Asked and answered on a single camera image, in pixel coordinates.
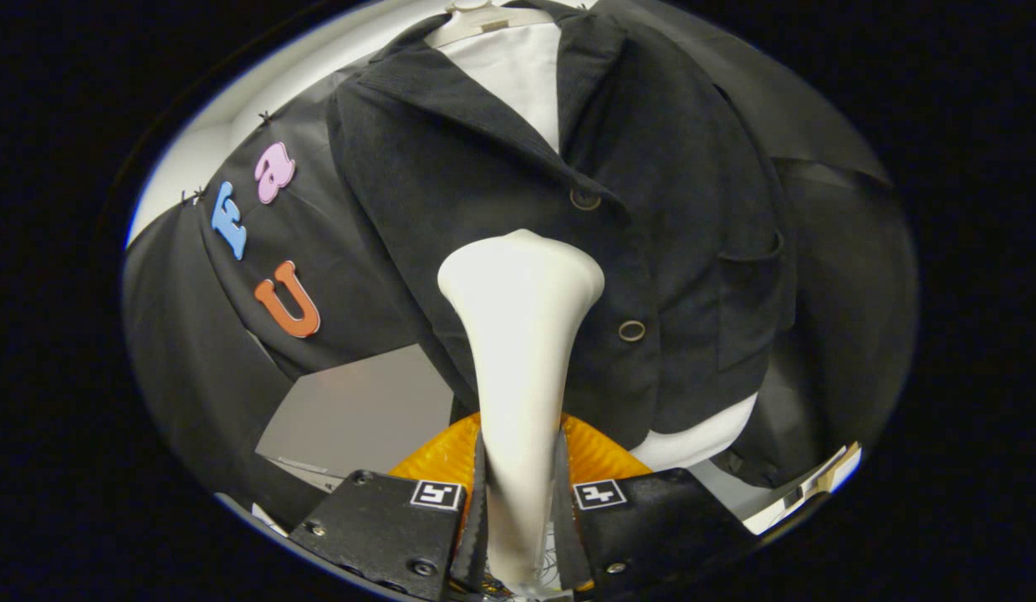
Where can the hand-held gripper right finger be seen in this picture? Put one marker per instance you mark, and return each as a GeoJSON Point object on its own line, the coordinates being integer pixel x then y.
{"type": "Point", "coordinates": [651, 531]}

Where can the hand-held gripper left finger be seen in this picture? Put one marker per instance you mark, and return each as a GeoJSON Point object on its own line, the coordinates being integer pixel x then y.
{"type": "Point", "coordinates": [375, 531]}

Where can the white garment steamer head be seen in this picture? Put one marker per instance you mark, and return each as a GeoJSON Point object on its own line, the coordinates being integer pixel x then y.
{"type": "Point", "coordinates": [518, 334]}

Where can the black jacket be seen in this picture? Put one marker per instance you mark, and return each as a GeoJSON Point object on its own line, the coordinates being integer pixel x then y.
{"type": "Point", "coordinates": [451, 167]}

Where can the grey cabinet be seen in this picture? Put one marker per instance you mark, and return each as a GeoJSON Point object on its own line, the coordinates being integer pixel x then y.
{"type": "Point", "coordinates": [359, 410]}

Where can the small cardboard box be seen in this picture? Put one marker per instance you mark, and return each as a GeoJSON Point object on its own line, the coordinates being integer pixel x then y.
{"type": "Point", "coordinates": [819, 477]}

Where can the black backdrop cloth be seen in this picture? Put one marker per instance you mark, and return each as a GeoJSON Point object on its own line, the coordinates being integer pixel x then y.
{"type": "Point", "coordinates": [191, 351]}

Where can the row of black clips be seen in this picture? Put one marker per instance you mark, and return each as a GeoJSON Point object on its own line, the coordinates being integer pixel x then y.
{"type": "Point", "coordinates": [267, 118]}

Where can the white mannequin torso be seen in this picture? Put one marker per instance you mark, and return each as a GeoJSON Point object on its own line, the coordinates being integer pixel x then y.
{"type": "Point", "coordinates": [518, 75]}

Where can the white plastic hanger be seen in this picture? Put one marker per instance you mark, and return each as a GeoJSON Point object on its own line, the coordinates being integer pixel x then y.
{"type": "Point", "coordinates": [484, 18]}

